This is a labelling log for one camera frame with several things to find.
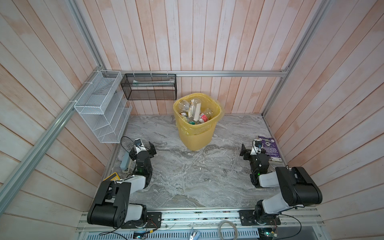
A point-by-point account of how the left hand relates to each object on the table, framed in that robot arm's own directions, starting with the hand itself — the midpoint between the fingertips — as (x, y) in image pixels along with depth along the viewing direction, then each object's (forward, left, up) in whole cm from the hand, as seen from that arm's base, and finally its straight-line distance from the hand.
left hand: (143, 146), depth 88 cm
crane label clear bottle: (+17, -25, +17) cm, 35 cm away
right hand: (+3, -66, -1) cm, 67 cm away
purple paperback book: (+6, -83, -9) cm, 84 cm away
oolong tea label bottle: (+19, -31, +13) cm, 39 cm away
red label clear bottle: (+14, -38, +12) cm, 43 cm away
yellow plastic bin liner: (+23, -40, +15) cm, 49 cm away
